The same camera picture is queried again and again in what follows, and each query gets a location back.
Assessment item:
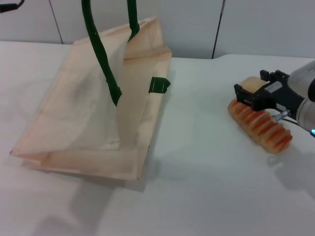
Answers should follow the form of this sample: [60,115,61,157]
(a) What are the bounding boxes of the beige tote bag green handles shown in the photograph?
[9,0,173,182]

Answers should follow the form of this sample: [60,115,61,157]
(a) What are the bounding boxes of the round egg yolk pastry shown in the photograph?
[240,76,268,93]

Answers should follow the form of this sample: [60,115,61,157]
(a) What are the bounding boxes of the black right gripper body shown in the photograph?
[252,78,306,112]

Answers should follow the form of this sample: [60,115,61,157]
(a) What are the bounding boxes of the long orange striped bread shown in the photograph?
[227,98,293,155]

